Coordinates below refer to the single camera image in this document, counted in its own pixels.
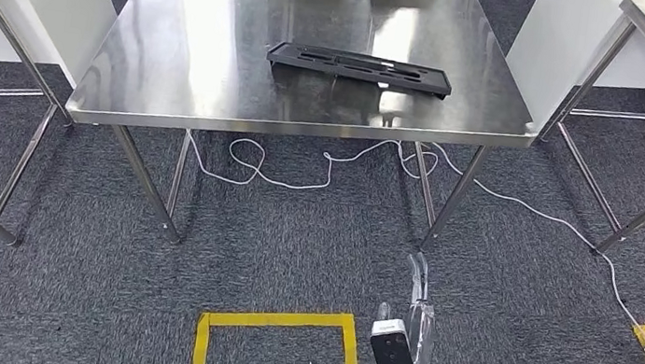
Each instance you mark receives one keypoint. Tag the long black plastic part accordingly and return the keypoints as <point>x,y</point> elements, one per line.
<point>429,85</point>

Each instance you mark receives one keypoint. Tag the stainless steel workbench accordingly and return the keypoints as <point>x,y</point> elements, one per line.
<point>188,63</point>

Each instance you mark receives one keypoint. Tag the yellow floor tape square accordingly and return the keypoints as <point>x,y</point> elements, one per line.
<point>279,319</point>

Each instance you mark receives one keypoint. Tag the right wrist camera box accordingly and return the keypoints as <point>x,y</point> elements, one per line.
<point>393,352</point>

